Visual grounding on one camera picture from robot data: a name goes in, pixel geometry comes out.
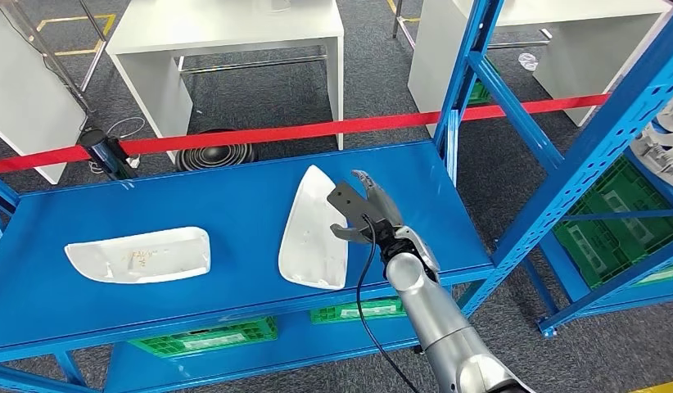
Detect black stanchion post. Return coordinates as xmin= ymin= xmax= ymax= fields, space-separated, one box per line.
xmin=79 ymin=128 xmax=138 ymax=182

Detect grey wheel cover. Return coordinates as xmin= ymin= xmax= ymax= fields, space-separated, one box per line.
xmin=629 ymin=97 xmax=673 ymax=192

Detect green plastic crate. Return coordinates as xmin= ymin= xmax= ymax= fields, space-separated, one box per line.
xmin=309 ymin=295 xmax=408 ymax=325
xmin=552 ymin=156 xmax=673 ymax=288
xmin=466 ymin=56 xmax=500 ymax=106
xmin=129 ymin=316 xmax=279 ymax=359

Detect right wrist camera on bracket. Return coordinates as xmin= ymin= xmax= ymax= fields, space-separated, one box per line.
xmin=326 ymin=181 xmax=381 ymax=229

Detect black camera cable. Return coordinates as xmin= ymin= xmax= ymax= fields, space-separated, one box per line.
xmin=355 ymin=214 xmax=422 ymax=393

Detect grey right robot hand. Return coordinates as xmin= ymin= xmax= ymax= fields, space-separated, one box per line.
xmin=329 ymin=169 xmax=408 ymax=245

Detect white car mirror shell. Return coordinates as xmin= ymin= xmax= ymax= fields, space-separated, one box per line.
xmin=278 ymin=165 xmax=350 ymax=291

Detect red barrier belt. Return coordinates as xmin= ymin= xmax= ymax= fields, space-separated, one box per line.
xmin=0 ymin=93 xmax=612 ymax=176

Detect white table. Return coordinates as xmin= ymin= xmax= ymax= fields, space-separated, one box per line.
xmin=0 ymin=5 xmax=89 ymax=186
xmin=106 ymin=0 xmax=346 ymax=164
xmin=408 ymin=0 xmax=673 ymax=137

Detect black ribbed round base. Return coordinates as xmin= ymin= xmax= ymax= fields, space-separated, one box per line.
xmin=175 ymin=128 xmax=258 ymax=173

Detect blue steel shelf rack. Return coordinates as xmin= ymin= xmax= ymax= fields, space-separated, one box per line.
xmin=523 ymin=146 xmax=673 ymax=338
xmin=0 ymin=0 xmax=673 ymax=393

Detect metal tube stand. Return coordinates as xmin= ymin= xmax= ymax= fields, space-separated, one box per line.
xmin=0 ymin=0 xmax=109 ymax=113

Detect white mirror shell with scribble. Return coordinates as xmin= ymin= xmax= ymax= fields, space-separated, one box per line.
xmin=64 ymin=226 xmax=212 ymax=285

